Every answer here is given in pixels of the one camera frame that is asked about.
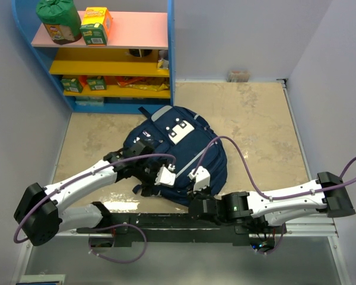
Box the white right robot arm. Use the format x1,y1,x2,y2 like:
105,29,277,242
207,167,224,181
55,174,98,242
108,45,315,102
188,172,355,233

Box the green box right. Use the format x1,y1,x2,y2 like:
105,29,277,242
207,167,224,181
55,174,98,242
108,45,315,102
87,76,107,91

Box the aluminium rail frame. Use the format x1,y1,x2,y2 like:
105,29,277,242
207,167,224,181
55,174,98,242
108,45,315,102
10,80,350,284

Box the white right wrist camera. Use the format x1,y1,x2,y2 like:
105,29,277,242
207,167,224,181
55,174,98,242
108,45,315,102
188,166,211,192

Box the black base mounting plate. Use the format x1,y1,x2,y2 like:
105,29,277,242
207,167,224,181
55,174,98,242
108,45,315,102
77,213,287,248

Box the green chips canister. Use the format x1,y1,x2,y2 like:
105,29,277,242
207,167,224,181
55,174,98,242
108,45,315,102
36,0,82,45

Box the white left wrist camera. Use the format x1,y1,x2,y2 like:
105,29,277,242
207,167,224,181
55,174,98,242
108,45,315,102
154,164,176,188

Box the small brown box at wall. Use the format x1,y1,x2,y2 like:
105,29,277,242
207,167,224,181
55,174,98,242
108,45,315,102
227,70,250,83

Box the yellow green carton box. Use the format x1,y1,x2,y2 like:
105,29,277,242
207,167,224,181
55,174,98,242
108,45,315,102
80,7,113,46

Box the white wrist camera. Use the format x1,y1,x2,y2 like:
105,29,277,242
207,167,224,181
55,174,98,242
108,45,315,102
154,164,176,188
188,166,211,192

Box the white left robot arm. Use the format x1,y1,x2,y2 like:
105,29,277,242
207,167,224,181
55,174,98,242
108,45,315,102
14,140,176,246

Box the green box left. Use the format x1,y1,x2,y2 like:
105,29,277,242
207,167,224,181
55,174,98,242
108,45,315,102
61,78,83,93

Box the blue shelf unit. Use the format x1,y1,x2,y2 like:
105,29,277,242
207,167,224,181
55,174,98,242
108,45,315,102
11,1,176,114

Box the orange yellow snack packets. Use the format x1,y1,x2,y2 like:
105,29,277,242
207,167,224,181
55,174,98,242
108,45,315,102
84,76,170,92

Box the navy blue backpack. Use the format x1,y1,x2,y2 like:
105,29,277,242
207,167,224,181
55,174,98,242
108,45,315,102
123,106,227,206

